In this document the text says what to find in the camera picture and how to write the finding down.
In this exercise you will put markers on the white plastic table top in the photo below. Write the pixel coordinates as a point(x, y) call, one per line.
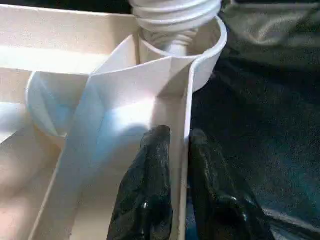
point(75, 125)

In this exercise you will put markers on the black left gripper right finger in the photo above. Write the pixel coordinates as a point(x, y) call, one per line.
point(217, 205)

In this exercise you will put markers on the white plastic table leg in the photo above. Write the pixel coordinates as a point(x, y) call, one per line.
point(175, 15)

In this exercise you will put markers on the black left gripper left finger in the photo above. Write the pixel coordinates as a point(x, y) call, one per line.
point(145, 195)

